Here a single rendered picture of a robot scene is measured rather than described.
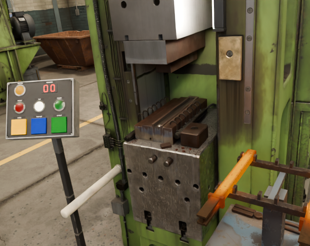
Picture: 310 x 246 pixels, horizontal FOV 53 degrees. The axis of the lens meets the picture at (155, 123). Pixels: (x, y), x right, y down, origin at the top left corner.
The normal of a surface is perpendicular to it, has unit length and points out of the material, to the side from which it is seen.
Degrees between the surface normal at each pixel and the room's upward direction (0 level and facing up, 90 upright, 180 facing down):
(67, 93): 60
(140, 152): 90
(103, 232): 0
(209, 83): 90
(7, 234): 0
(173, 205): 90
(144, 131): 90
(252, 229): 0
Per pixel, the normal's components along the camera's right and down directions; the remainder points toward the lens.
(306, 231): -0.09, -0.92
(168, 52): 0.86, 0.11
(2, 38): 0.69, 0.02
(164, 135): -0.49, 0.37
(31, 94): -0.11, -0.13
